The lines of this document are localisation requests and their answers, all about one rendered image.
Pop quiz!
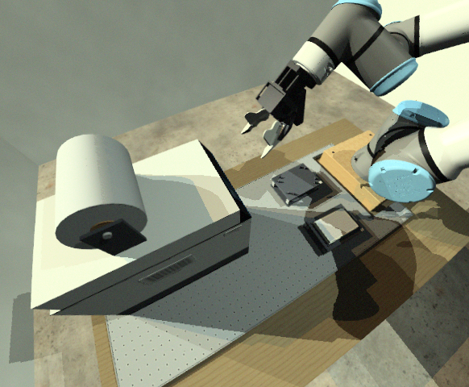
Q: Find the white roll of foil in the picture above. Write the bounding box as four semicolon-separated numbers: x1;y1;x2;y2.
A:
55;134;147;250

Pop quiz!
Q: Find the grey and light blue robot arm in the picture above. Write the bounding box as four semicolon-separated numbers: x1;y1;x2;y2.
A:
293;0;469;203

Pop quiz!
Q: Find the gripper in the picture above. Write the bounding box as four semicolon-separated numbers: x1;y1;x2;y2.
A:
241;60;317;159

